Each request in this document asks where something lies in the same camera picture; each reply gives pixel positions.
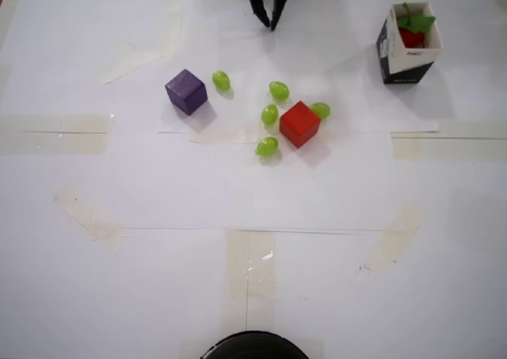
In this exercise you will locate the red plastic strawberry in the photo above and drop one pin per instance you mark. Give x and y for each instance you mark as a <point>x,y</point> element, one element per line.
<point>412,38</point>

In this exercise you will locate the white and black carton box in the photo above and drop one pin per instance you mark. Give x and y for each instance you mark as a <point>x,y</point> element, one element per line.
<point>408,67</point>

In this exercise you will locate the green plastic grape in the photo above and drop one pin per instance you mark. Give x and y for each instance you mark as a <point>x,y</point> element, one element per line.
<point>266,146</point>
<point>221,81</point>
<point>321,110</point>
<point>269,114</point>
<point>279,90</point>

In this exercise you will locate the purple wooden cube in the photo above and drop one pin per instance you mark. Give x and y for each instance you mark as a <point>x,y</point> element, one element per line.
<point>186,93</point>

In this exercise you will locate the red wooden cube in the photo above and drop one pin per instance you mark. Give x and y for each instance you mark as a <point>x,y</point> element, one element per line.
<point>299,125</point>

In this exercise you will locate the black round object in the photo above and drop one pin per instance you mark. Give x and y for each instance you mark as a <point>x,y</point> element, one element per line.
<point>253,347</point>

